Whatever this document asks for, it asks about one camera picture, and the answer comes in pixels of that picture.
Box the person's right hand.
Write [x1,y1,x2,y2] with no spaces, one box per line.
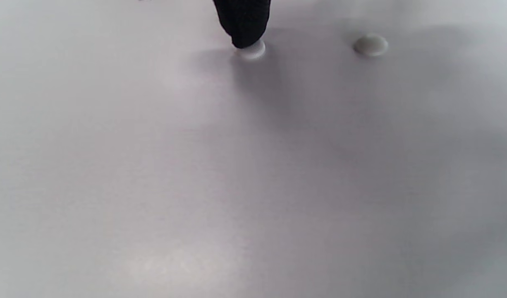
[212,0,272,49]

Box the single white Go stone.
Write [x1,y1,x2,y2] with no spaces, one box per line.
[353,34,389,57]
[236,40,266,60]

